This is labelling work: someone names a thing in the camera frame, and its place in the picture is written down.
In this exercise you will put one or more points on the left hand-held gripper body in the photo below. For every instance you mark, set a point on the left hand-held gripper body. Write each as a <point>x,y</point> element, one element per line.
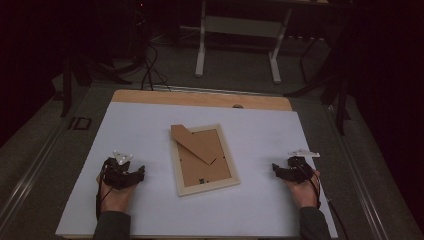
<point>115,173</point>

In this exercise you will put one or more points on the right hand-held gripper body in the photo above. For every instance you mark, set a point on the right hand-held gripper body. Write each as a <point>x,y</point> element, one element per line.
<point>298,168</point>

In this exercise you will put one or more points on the wooden photo frame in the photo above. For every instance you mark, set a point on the wooden photo frame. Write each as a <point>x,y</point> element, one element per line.
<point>203,160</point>

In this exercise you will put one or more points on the person's left hand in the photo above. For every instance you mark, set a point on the person's left hand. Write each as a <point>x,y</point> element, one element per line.
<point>116,198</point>

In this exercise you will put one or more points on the person's right hand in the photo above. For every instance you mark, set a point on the person's right hand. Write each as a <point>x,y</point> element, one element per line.
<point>305,193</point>

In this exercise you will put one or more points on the black floor socket plate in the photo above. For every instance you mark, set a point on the black floor socket plate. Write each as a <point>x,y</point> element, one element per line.
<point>80,123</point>

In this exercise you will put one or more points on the round table grommet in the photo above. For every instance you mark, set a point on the round table grommet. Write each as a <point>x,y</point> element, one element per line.
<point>237,106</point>

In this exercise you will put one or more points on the black metal stand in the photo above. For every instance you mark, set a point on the black metal stand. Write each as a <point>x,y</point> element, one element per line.
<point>341,96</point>
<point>66,83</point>

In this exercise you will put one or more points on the metal floor rail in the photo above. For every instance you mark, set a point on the metal floor rail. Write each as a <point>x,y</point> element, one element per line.
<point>361,181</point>
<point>30,175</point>

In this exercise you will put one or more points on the white metal table frame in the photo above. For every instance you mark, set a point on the white metal table frame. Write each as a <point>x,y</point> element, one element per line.
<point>240,26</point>

